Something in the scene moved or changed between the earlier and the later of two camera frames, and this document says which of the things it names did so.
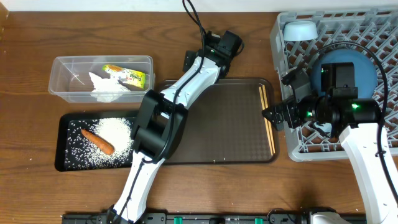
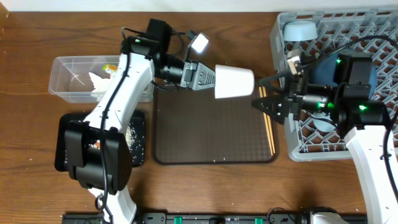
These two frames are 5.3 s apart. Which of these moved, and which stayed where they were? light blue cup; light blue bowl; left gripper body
Moved: left gripper body
Stayed: light blue bowl; light blue cup
